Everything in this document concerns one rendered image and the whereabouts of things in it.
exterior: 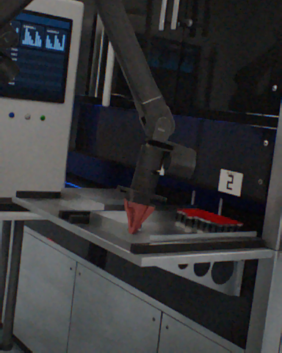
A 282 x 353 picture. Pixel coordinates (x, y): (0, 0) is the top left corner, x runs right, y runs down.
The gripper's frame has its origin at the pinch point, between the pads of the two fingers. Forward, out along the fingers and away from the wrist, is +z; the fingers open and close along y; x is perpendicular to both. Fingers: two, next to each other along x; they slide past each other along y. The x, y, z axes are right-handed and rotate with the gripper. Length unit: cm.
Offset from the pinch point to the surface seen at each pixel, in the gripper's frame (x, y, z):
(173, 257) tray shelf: -10.8, 5.0, 2.8
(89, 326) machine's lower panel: 70, 42, 48
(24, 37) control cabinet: 89, -3, -47
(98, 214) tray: 16.1, -0.1, -0.1
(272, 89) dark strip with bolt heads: -2, 29, -42
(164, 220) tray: 20.4, 24.0, -1.4
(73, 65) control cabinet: 90, 19, -44
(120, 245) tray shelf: -0.6, -2.5, 3.7
